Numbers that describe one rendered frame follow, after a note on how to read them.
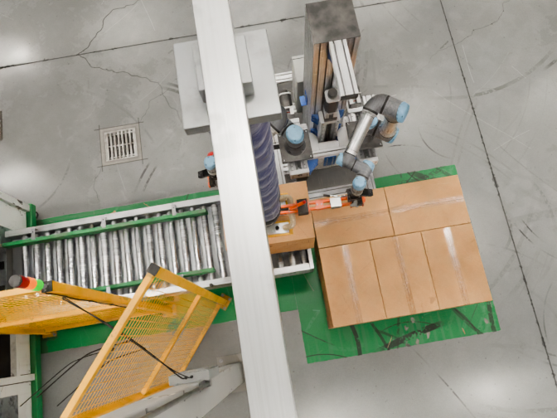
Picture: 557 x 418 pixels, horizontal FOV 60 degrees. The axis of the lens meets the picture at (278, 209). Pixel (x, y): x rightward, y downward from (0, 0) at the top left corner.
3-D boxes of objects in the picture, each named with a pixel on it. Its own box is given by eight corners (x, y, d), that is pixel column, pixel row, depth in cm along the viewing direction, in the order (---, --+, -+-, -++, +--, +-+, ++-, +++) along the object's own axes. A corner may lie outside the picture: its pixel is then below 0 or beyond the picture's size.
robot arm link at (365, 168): (359, 154, 281) (351, 170, 278) (376, 162, 279) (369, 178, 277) (357, 159, 288) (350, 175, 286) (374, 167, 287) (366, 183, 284)
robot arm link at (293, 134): (294, 152, 326) (294, 143, 313) (281, 138, 328) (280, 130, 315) (307, 140, 327) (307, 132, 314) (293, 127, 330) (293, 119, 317)
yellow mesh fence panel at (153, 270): (180, 391, 396) (56, 450, 194) (169, 386, 398) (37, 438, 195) (232, 298, 415) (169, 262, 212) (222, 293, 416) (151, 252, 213)
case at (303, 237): (234, 260, 355) (225, 250, 317) (228, 208, 366) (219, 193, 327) (313, 248, 355) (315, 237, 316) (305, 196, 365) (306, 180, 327)
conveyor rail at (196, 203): (18, 241, 393) (4, 237, 374) (18, 235, 394) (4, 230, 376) (295, 194, 394) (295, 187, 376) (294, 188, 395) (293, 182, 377)
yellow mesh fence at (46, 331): (42, 337, 412) (-204, 341, 209) (42, 326, 415) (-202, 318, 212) (176, 315, 413) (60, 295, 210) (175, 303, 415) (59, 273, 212)
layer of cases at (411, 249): (330, 328, 391) (333, 328, 352) (307, 212, 417) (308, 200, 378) (473, 303, 392) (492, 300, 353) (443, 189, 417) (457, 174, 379)
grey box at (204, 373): (183, 381, 259) (169, 386, 230) (181, 370, 260) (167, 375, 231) (219, 374, 259) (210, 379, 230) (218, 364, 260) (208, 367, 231)
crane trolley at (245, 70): (204, 106, 146) (197, 90, 137) (197, 60, 150) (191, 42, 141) (255, 97, 146) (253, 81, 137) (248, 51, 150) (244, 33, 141)
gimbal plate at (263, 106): (186, 136, 148) (183, 129, 143) (176, 52, 156) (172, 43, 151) (282, 119, 148) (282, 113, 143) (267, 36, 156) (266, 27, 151)
